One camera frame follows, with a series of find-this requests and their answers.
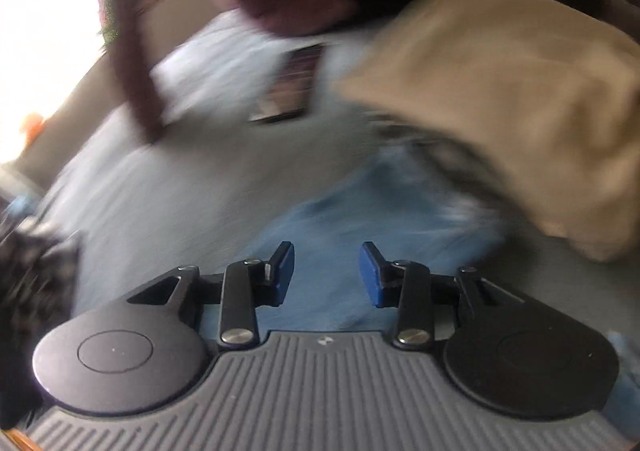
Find blue denim jeans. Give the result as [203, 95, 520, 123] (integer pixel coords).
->
[250, 148, 639, 438]

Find black patterned garment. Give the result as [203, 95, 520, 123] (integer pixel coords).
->
[1, 214, 82, 429]

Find beige fabric storage bag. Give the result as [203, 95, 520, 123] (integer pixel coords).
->
[337, 0, 639, 261]

